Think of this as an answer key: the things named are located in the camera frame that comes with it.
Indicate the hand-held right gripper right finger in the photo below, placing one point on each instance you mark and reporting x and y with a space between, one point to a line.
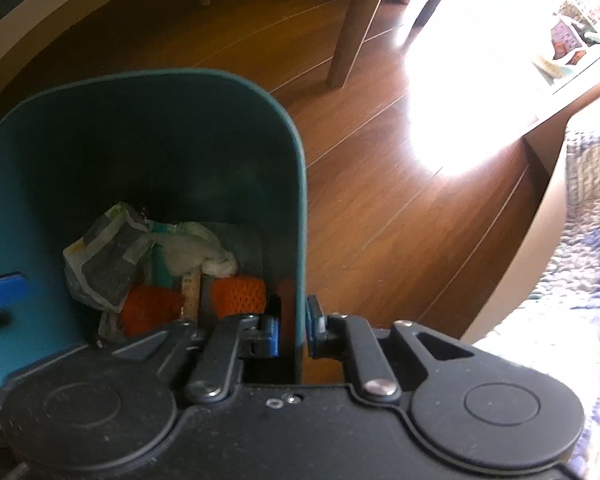
312 325

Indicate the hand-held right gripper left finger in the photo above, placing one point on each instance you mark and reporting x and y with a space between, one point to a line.
272 337

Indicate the orange foam net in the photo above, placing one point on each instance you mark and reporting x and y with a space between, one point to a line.
240 297
152 310

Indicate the white wrapper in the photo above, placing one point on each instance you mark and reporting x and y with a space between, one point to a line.
105 260

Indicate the teal bubble mailer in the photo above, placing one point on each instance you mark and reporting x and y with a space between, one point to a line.
162 267

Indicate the teal bin with deer print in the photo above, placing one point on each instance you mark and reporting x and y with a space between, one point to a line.
130 150

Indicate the purple and white quilt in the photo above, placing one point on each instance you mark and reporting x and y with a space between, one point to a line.
580 270

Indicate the dark wooden chair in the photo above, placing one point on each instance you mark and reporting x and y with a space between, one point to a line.
355 35

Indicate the purple printed carton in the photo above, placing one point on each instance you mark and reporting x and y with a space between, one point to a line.
569 37

